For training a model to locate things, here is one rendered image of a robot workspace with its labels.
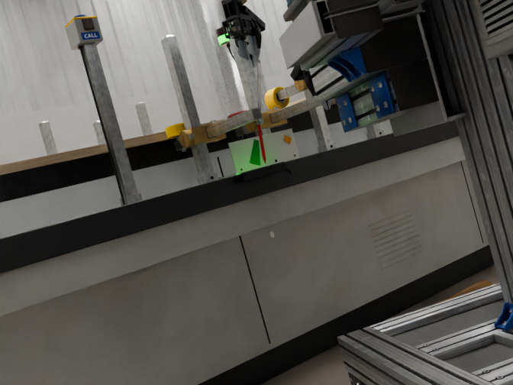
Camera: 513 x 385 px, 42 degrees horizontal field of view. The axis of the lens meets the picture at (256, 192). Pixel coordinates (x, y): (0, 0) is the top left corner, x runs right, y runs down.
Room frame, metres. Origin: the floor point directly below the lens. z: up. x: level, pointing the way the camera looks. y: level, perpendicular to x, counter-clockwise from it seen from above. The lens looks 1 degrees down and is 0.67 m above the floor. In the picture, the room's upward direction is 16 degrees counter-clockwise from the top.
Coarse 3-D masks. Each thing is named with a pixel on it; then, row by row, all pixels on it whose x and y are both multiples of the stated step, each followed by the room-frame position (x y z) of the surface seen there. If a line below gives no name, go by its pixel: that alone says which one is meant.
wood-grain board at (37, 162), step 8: (144, 136) 2.14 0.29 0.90; (152, 136) 2.16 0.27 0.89; (160, 136) 2.17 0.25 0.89; (104, 144) 2.06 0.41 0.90; (128, 144) 2.10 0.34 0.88; (136, 144) 2.12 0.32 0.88; (144, 144) 2.15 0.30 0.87; (64, 152) 1.98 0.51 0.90; (72, 152) 2.00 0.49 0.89; (80, 152) 2.01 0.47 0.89; (88, 152) 2.02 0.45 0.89; (96, 152) 2.04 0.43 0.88; (104, 152) 2.05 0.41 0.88; (24, 160) 1.91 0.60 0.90; (32, 160) 1.92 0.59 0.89; (40, 160) 1.94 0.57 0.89; (48, 160) 1.95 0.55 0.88; (56, 160) 1.96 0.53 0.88; (64, 160) 1.98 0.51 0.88; (0, 168) 1.87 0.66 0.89; (8, 168) 1.88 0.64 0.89; (16, 168) 1.89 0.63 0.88; (24, 168) 1.91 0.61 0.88; (32, 168) 1.92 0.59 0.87
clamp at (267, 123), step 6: (282, 108) 2.20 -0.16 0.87; (264, 114) 2.15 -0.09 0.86; (264, 120) 2.15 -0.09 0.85; (270, 120) 2.16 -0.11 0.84; (282, 120) 2.19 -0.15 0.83; (246, 126) 2.16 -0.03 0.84; (252, 126) 2.13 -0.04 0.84; (264, 126) 2.15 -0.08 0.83; (270, 126) 2.16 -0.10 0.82; (276, 126) 2.22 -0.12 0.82
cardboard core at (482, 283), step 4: (480, 280) 2.53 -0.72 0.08; (484, 280) 2.52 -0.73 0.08; (488, 280) 2.52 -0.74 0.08; (476, 284) 2.49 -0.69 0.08; (480, 284) 2.49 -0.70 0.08; (484, 284) 2.49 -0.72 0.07; (488, 284) 2.50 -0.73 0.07; (492, 284) 2.50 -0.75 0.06; (468, 288) 2.47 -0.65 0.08; (472, 288) 2.46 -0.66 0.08; (476, 288) 2.46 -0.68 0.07; (480, 288) 2.47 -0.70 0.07; (460, 292) 2.44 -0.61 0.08; (464, 292) 2.44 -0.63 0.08; (468, 292) 2.44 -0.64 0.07; (452, 296) 2.41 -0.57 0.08; (456, 296) 2.40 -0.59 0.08; (444, 300) 2.38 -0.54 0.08
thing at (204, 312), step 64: (384, 128) 2.79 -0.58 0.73; (0, 192) 1.87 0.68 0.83; (64, 192) 1.97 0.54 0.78; (384, 192) 2.73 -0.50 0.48; (448, 192) 2.96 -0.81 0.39; (192, 256) 2.18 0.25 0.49; (256, 256) 2.32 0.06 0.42; (320, 256) 2.49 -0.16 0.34; (384, 256) 2.67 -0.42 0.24; (448, 256) 2.90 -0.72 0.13; (0, 320) 1.81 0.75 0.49; (64, 320) 1.91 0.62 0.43; (128, 320) 2.02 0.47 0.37; (192, 320) 2.14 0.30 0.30; (256, 320) 2.28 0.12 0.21; (320, 320) 2.44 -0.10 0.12; (384, 320) 2.65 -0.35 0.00; (0, 384) 1.78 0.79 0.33; (64, 384) 1.88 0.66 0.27; (128, 384) 1.99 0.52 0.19; (192, 384) 2.11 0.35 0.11; (256, 384) 2.27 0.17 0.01
